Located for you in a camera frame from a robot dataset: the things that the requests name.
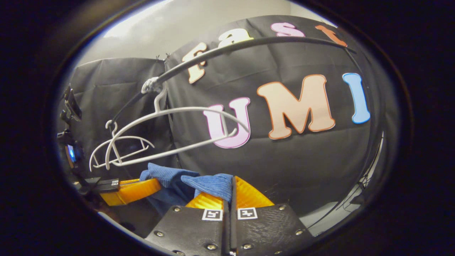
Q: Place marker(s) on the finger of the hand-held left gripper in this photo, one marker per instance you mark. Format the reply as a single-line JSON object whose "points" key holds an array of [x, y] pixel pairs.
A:
{"points": [[135, 190]]}

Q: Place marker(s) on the black backdrop cloth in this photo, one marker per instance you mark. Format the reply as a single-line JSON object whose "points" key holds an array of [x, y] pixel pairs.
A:
{"points": [[284, 163]]}

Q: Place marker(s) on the white plastic hanger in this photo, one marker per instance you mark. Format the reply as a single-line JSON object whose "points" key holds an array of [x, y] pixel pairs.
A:
{"points": [[128, 137]]}

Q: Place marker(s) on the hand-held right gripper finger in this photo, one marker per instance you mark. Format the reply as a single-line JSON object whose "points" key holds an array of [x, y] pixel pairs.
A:
{"points": [[226, 231], [233, 227]]}

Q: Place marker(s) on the black clothes rack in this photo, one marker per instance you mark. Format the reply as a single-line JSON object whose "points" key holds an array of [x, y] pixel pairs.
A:
{"points": [[291, 39]]}

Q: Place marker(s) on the white hanger with taped hook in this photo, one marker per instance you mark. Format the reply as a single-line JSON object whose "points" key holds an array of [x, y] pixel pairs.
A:
{"points": [[192, 108]]}

